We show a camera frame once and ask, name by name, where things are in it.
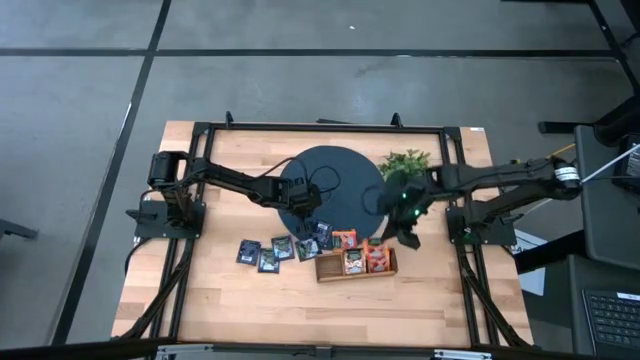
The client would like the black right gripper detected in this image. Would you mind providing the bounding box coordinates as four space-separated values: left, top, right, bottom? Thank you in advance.
379 172 434 250

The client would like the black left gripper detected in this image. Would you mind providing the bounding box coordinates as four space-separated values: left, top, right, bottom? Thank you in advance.
277 175 322 237

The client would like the wooden three-compartment tea box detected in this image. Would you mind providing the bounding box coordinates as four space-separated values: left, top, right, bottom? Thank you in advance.
314 246 400 285

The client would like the beige fruit tea bag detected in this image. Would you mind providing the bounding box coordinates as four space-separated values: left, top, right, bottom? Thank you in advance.
343 248 368 276

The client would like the dark blue blackcurrant tea bag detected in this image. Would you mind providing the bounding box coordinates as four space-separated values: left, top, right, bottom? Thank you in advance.
312 220 335 250
294 238 323 263
236 239 262 266
271 235 296 262
257 248 281 275

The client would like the round dark woven placemat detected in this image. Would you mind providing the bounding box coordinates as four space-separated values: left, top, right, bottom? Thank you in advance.
277 145 387 241

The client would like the small green potted plant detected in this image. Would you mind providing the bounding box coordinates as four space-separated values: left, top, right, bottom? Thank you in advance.
378 148 432 182

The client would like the silver aluminium extrusion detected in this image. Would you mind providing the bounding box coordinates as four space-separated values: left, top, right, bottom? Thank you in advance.
432 348 494 360
154 343 215 360

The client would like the white paper sheet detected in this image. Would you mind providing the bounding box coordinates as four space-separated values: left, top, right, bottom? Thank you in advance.
512 228 550 297

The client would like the black desk leg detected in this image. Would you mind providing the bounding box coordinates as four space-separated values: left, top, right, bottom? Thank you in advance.
513 229 587 275

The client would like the dark grey desk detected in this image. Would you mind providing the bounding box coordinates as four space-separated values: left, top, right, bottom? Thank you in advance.
519 253 640 360

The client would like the dark laptop keyboard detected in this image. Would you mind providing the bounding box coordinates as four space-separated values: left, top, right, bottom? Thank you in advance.
582 289 640 351

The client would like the black device on desk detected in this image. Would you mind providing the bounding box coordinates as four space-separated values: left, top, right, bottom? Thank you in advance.
612 130 640 195

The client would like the black chair base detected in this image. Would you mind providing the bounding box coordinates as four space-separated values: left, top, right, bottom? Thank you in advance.
538 94 640 147

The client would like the black crossbar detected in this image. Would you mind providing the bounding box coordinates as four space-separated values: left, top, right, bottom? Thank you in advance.
0 337 640 360

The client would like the dark chair leg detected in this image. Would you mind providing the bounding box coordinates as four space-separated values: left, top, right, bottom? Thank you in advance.
0 218 40 241

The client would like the black left camera cable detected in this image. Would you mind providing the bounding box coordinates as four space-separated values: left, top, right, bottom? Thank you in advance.
257 156 343 196

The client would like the black aluminium table frame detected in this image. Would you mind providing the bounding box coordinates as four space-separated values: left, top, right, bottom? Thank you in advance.
112 110 534 351

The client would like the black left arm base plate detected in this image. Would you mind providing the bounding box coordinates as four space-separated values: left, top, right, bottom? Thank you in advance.
124 199 206 240

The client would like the black power cable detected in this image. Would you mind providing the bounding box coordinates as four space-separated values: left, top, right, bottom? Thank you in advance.
123 237 151 277

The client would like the yellow extension cord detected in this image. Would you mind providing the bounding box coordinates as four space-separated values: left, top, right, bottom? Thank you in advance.
547 143 577 160

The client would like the white grey cable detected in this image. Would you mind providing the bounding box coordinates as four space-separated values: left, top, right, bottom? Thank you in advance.
501 143 640 225

